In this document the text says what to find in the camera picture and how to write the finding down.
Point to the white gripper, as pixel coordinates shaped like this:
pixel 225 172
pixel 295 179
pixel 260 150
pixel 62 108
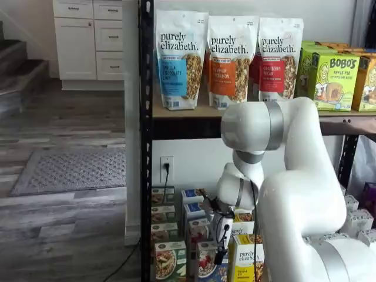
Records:
pixel 220 232

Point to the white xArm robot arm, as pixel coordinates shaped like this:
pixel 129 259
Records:
pixel 293 205

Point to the yellow purely elizabeth box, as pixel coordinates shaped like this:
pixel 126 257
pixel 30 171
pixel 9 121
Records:
pixel 242 216
pixel 246 258
pixel 241 229

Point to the green apple cinnamon oatmeal box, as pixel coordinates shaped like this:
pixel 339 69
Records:
pixel 161 214
pixel 170 261
pixel 158 195
pixel 163 232

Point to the black metal shelf rack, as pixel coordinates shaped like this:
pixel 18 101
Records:
pixel 146 147

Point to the white carton box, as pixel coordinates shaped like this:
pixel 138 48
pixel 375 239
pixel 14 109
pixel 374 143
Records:
pixel 368 238
pixel 358 218
pixel 351 202

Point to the green Bobo's apple pie box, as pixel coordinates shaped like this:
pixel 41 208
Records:
pixel 335 82
pixel 308 44

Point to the yellow Bobo's box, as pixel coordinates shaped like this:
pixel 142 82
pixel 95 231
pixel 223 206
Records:
pixel 365 85
pixel 332 45
pixel 358 52

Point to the purple package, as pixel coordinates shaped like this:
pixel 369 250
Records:
pixel 370 196

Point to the grey floor mat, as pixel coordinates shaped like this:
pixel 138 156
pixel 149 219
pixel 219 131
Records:
pixel 73 170

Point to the white plastic bag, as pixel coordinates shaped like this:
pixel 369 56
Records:
pixel 364 158

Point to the red purely elizabeth granola bag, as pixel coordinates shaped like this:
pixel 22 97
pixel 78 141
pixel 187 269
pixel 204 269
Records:
pixel 253 76
pixel 279 58

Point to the orange purely elizabeth granola bag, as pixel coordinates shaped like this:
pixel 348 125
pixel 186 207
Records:
pixel 229 58
pixel 207 67

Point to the blue purely elizabeth granola bag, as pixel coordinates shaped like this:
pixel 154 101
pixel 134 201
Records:
pixel 202 32
pixel 176 58

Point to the white kitchen cabinet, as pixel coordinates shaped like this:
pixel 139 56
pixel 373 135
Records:
pixel 76 44

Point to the dark carpeted stairs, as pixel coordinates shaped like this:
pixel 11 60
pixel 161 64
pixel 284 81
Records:
pixel 17 73

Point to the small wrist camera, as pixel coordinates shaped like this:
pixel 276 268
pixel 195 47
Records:
pixel 210 204

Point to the white wall outlet plate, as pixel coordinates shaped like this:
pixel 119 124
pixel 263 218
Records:
pixel 171 176

